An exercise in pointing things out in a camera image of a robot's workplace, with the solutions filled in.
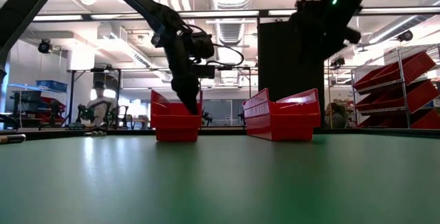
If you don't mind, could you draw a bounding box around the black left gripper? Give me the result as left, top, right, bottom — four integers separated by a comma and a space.
150, 26, 217, 115

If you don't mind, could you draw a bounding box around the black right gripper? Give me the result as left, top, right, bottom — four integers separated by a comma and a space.
287, 0, 362, 63

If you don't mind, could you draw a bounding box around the red plastic bin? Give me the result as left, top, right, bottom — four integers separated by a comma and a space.
242, 88, 322, 142
150, 89, 204, 143

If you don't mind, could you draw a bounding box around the black copper battery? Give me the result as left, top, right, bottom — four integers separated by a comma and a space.
0, 133, 27, 145

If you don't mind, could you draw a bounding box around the black ceiling spotlight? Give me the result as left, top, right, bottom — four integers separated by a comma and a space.
397, 30, 415, 43
330, 56, 347, 69
150, 31, 165, 47
37, 38, 53, 55

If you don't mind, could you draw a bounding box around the black partition panel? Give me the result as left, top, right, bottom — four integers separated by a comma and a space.
257, 19, 326, 128

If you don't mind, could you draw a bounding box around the red shelf bin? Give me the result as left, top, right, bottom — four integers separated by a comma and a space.
410, 109, 440, 130
355, 89, 410, 113
357, 113, 410, 129
386, 50, 437, 87
353, 64, 402, 93
398, 79, 440, 113

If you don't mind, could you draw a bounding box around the ceiling light strip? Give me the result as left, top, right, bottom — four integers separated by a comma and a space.
32, 14, 83, 22
181, 10, 259, 18
359, 7, 440, 14

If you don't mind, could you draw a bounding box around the person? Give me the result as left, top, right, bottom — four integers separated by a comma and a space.
324, 102, 348, 129
79, 80, 120, 128

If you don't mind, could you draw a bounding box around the green table mat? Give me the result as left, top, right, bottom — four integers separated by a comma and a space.
0, 133, 440, 224

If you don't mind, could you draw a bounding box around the blue storage bin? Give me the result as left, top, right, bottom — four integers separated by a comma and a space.
36, 80, 68, 93

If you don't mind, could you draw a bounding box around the dark utility cart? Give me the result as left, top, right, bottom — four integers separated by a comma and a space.
8, 83, 69, 131

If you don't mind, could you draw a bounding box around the black aluminium table frame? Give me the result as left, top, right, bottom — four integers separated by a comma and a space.
0, 126, 440, 141

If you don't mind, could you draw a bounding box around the black station frame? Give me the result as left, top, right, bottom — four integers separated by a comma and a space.
67, 66, 122, 129
197, 65, 254, 128

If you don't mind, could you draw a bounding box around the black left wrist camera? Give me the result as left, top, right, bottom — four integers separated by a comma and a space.
190, 31, 216, 60

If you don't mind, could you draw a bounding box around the wire shelf rack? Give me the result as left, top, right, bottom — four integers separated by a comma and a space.
350, 45, 440, 130

